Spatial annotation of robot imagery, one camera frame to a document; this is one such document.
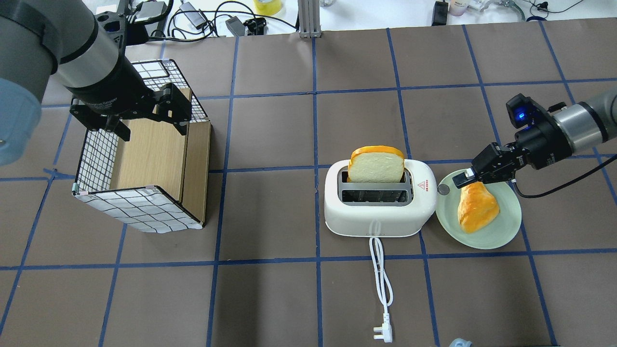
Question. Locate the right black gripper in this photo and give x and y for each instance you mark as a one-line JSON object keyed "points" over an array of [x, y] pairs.
{"points": [[540, 140]]}

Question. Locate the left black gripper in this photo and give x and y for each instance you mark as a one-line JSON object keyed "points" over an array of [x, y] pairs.
{"points": [[110, 86]]}

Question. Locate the white two-slot toaster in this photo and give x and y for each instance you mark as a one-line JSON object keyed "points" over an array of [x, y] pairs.
{"points": [[385, 210]]}

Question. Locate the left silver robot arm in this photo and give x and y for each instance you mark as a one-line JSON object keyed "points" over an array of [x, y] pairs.
{"points": [[42, 38]]}

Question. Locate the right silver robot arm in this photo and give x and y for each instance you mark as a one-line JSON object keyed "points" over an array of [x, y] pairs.
{"points": [[587, 123]]}

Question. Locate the toast slice in toaster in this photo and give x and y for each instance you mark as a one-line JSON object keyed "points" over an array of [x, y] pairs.
{"points": [[376, 165]]}

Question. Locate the golden bread piece on plate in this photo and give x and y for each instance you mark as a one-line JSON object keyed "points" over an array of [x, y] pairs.
{"points": [[477, 208]]}

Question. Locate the light green round plate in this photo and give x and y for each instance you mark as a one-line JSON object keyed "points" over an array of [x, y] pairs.
{"points": [[496, 234]]}

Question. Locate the black power adapter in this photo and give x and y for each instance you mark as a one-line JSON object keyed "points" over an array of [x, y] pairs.
{"points": [[440, 13]]}

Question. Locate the yellow tape roll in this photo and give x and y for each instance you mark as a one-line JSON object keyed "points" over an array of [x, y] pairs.
{"points": [[268, 7]]}

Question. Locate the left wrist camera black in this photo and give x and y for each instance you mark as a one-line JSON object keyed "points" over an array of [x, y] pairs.
{"points": [[114, 25]]}

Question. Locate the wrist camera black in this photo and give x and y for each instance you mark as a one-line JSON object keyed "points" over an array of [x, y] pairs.
{"points": [[114, 25], [523, 111]]}

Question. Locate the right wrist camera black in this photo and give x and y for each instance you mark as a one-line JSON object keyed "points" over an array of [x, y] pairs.
{"points": [[523, 111]]}

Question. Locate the wire basket with checkered liner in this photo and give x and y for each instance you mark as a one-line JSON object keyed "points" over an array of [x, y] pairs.
{"points": [[156, 181]]}

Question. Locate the aluminium frame post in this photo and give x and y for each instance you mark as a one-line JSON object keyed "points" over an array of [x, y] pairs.
{"points": [[309, 19]]}

